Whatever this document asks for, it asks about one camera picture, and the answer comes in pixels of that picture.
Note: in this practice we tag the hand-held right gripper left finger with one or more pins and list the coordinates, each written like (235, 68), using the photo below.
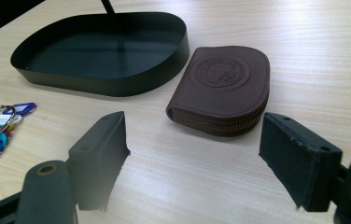
(97, 161)

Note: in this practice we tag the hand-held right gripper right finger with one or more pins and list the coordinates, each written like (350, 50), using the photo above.
(298, 161)

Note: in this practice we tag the brown leather zip wallet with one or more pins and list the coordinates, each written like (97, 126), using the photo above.
(223, 90)

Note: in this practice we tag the black metal tray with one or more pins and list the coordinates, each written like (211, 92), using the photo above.
(102, 56)

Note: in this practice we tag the black rod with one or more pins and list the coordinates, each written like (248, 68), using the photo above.
(107, 6)

